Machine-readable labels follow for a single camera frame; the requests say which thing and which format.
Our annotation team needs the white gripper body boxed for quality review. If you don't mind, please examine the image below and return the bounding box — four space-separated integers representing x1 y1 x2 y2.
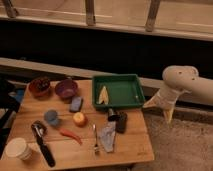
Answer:
157 87 181 110

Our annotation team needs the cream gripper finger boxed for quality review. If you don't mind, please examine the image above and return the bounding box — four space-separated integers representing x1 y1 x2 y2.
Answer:
143 95 161 108
164 108 174 123

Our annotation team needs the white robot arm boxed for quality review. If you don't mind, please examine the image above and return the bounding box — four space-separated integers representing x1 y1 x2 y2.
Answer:
143 65 213 123

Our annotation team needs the green plastic tray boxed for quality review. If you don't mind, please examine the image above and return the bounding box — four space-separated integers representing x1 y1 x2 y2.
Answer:
92 74 145 110

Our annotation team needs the small black cylinder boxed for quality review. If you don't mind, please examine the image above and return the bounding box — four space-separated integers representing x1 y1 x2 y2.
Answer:
108 108 119 121

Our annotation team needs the yellow wedge in tray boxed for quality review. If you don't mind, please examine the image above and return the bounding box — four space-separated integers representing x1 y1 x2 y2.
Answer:
98 86 109 104

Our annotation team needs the grey cloth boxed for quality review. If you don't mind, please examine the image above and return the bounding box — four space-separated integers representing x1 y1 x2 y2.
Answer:
98 122 116 153

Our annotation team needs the metal fork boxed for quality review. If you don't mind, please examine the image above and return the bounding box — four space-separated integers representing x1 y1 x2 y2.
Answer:
93 124 100 155

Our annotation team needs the blue sponge block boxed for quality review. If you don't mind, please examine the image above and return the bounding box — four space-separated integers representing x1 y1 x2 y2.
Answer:
69 96 83 112

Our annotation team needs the yellow apple toy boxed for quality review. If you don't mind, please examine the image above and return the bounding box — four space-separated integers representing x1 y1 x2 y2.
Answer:
73 112 87 127

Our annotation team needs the purple bowl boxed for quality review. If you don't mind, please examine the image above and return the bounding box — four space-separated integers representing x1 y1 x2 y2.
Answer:
55 79 78 99

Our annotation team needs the red chili pepper toy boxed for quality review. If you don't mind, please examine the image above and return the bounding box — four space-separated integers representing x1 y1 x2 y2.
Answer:
59 129 82 145

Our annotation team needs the blue round cup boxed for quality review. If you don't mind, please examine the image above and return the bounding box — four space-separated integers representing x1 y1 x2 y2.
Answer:
44 110 59 126

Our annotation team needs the red bowl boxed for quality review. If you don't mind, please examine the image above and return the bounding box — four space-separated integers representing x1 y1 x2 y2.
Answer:
29 77 50 98

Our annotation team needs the black chair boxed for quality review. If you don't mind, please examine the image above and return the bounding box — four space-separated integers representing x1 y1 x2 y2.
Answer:
0 77 20 157

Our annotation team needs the white paper cup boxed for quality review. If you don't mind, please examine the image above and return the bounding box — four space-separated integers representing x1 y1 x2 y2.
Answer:
5 137 32 160

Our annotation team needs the black handled peeler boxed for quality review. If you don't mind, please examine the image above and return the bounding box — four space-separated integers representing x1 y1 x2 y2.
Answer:
31 121 55 167

